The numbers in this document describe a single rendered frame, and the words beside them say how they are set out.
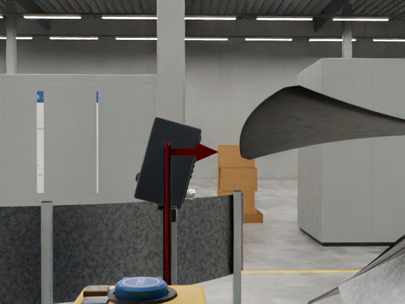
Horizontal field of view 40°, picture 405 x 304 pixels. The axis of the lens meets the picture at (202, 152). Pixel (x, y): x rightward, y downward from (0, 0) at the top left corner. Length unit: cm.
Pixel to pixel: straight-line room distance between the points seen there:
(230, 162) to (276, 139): 801
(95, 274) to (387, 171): 508
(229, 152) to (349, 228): 261
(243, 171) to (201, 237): 612
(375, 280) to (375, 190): 625
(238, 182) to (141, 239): 634
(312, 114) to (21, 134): 636
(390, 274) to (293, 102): 26
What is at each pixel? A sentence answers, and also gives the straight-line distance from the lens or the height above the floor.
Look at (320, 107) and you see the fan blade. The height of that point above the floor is 123.
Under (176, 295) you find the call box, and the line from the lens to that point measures 44.
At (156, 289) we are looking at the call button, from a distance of 43.
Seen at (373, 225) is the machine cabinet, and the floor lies 26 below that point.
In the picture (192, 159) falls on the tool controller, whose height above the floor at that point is 116.
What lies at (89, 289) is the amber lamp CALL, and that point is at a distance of 44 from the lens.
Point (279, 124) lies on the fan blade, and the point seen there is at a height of 121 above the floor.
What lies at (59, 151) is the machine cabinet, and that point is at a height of 114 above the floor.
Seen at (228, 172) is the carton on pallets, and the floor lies 80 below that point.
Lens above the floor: 119
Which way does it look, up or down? level
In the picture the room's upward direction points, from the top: straight up
